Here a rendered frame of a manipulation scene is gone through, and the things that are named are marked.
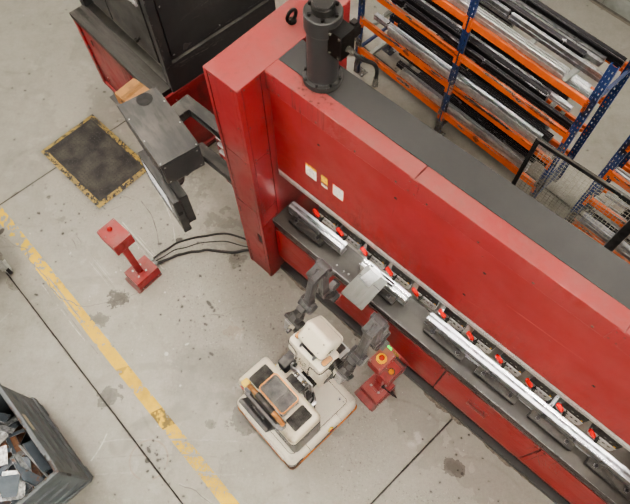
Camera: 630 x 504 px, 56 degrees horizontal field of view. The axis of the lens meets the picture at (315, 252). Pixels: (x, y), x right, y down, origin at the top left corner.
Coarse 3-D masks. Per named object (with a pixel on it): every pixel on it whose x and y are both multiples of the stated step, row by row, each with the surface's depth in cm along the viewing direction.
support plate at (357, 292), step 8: (360, 272) 386; (352, 280) 384; (360, 280) 384; (384, 280) 384; (352, 288) 381; (360, 288) 381; (368, 288) 381; (376, 288) 381; (352, 296) 379; (360, 296) 379; (368, 296) 379; (360, 304) 377
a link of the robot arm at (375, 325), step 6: (372, 318) 307; (378, 318) 307; (366, 324) 307; (372, 324) 306; (378, 324) 306; (384, 324) 305; (366, 330) 306; (372, 330) 305; (378, 330) 305; (366, 336) 308; (372, 336) 304; (360, 342) 319; (366, 342) 313; (354, 348) 334; (360, 348) 322; (366, 348) 323; (348, 354) 337; (360, 354) 328; (360, 360) 333; (366, 360) 337; (360, 366) 337
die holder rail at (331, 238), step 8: (296, 208) 411; (296, 216) 415; (304, 216) 408; (312, 216) 408; (312, 224) 405; (320, 224) 405; (320, 232) 403; (328, 232) 403; (328, 240) 404; (336, 240) 400; (336, 248) 404; (344, 248) 406
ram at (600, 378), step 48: (288, 144) 338; (336, 144) 297; (384, 192) 296; (384, 240) 336; (432, 240) 296; (432, 288) 336; (480, 288) 295; (528, 288) 264; (528, 336) 295; (576, 336) 263; (576, 384) 294; (624, 384) 263; (624, 432) 294
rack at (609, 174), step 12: (624, 144) 388; (624, 156) 396; (612, 168) 409; (624, 168) 460; (612, 180) 416; (624, 180) 409; (588, 192) 442; (612, 192) 488; (576, 204) 460; (588, 204) 521; (600, 204) 441; (612, 204) 481
